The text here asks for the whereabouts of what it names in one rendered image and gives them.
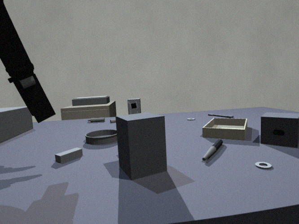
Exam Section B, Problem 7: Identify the grey flat washer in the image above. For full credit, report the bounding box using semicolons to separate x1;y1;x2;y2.
255;162;272;169

